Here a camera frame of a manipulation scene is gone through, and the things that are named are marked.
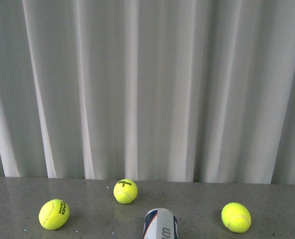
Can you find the clear Wilson tennis can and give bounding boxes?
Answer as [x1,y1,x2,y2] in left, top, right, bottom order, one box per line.
[143,208,178,239]

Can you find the Wilson tennis ball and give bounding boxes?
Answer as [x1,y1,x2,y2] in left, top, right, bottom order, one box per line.
[113,179,138,204]

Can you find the plain yellow tennis ball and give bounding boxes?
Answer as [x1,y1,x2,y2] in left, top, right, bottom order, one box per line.
[221,202,251,233]

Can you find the Head Team tennis ball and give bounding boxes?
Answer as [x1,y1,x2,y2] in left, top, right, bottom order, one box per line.
[38,199,70,230]

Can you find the white pleated curtain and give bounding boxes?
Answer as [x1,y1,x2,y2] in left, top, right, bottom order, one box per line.
[0,0,295,184]

